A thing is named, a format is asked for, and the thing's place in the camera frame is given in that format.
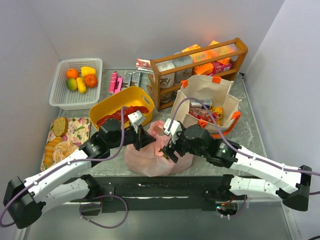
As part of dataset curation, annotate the pink plastic grocery bag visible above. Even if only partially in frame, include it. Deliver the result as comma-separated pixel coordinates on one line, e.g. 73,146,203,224
124,120,194,177

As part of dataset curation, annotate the red snack bag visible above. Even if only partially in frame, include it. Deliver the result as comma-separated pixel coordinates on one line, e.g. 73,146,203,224
188,107,214,123

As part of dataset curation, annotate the silver blue drink can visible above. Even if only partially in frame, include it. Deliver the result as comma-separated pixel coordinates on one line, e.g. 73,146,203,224
189,99,213,110

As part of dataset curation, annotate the orange yellow snack bag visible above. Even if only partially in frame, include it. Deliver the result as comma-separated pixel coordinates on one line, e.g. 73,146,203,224
210,107,224,126

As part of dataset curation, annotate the floral canvas tote bag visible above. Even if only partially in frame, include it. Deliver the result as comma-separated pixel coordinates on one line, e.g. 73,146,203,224
170,75,241,138

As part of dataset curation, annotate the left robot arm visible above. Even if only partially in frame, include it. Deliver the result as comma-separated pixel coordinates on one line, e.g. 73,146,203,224
3,118,156,229

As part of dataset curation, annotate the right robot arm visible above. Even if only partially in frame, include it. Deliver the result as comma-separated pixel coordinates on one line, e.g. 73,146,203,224
162,120,312,212

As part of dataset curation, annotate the red toy lobster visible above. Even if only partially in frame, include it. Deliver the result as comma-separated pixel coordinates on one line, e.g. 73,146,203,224
97,106,150,127

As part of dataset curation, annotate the yellow plastic tub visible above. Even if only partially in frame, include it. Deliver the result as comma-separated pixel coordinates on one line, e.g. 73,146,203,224
89,86,155,131

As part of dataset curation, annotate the white cup on shelf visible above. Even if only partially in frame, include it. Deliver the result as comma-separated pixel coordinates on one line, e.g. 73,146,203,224
159,73,175,89

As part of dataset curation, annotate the silver chocolate bar box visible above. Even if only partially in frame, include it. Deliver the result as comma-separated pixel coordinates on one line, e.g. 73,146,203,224
122,71,141,89

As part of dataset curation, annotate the pink candy box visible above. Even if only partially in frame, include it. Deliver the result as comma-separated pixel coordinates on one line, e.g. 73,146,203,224
108,71,124,95

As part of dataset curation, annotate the floral serving tray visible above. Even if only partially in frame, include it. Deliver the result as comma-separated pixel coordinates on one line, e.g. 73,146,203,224
40,117,91,172

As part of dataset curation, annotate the red silver foil packet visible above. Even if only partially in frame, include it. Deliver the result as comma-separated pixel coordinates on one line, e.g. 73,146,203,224
136,58,153,74

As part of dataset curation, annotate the orange box on shelf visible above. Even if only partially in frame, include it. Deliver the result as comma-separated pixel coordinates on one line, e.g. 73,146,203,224
193,63,214,75

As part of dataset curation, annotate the pink box on shelf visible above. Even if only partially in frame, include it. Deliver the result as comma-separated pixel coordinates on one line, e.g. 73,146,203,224
212,61,232,75

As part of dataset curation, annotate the small orange toy pumpkin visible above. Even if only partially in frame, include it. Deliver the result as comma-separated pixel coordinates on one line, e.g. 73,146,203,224
83,74,98,88

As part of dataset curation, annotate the toy sugar donut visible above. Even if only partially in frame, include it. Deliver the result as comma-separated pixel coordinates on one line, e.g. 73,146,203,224
52,141,78,163

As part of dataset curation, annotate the yellow toy banana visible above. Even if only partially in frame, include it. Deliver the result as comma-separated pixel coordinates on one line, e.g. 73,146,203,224
76,77,87,94

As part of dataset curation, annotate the toy bread slice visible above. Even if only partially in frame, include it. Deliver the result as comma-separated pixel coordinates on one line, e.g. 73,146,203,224
52,117,69,137

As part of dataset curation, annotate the wooden shelf rack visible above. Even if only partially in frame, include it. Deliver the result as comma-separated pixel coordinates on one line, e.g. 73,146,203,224
147,37,248,110

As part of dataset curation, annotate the white plastic fruit basket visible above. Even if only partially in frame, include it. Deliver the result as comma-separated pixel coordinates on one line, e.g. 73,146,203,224
49,58,103,111

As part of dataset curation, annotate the yellow toy pepper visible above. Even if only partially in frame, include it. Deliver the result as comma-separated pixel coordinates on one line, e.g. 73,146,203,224
80,66,97,77

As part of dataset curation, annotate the toy mango green yellow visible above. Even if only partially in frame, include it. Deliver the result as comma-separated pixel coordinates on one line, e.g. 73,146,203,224
66,78,78,91

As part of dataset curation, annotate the toy croissant bread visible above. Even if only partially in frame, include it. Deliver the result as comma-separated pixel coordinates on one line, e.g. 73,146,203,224
43,136,63,167

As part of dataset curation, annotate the orange toy tangerine top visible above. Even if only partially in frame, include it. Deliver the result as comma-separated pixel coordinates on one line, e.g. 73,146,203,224
66,68,80,79

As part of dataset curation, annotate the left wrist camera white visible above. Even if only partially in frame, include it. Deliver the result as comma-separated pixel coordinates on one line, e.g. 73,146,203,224
127,110,146,133

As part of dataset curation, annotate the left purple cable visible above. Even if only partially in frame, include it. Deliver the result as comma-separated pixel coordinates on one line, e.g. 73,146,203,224
0,106,129,229

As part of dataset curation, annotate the purple cable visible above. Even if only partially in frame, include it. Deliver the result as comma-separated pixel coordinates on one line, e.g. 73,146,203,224
0,106,129,229
166,97,320,218

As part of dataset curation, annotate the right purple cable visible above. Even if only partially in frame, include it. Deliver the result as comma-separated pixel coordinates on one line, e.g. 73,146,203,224
166,97,320,218

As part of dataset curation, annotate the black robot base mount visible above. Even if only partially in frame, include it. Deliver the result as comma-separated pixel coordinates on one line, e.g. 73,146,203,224
69,174,248,218

